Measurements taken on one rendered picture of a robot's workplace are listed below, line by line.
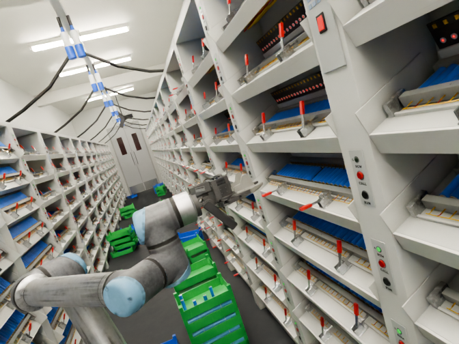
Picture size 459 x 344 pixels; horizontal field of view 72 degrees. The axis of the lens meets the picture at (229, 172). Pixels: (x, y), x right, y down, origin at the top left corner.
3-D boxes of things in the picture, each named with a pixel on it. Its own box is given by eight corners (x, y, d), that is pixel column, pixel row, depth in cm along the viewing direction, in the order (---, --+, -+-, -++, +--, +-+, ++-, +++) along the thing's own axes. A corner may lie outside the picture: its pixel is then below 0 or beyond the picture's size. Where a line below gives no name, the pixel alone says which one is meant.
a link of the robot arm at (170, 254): (149, 295, 84) (132, 252, 83) (176, 272, 94) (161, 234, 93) (174, 293, 79) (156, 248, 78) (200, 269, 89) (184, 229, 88)
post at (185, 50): (260, 309, 210) (173, 37, 183) (255, 303, 219) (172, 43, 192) (286, 297, 214) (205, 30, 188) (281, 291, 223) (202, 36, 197)
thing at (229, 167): (257, 195, 139) (238, 172, 135) (223, 182, 197) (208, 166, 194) (289, 165, 142) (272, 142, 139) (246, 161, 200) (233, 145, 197)
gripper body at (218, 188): (229, 174, 88) (189, 190, 84) (239, 202, 89) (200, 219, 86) (222, 172, 95) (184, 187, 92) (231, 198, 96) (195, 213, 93)
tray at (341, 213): (369, 237, 72) (348, 206, 69) (266, 198, 130) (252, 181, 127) (425, 179, 75) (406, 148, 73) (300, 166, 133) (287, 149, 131)
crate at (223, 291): (183, 322, 165) (178, 308, 164) (177, 305, 184) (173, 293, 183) (234, 297, 174) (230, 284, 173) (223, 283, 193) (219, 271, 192)
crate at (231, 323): (192, 348, 168) (188, 335, 166) (186, 328, 187) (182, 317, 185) (242, 322, 176) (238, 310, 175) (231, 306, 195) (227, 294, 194)
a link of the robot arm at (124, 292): (-10, 287, 103) (119, 278, 67) (29, 268, 114) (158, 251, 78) (4, 319, 104) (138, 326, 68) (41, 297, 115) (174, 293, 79)
